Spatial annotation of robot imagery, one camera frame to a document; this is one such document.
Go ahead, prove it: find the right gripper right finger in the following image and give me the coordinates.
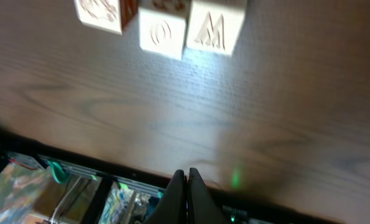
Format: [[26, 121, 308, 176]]
[[187, 167, 229, 224]]

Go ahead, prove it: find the green Z white block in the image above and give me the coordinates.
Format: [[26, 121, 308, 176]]
[[74, 0, 139, 35]]

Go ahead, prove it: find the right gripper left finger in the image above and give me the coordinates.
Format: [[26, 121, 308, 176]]
[[144, 169, 187, 224]]

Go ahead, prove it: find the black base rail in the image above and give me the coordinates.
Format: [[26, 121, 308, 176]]
[[0, 129, 329, 224]]

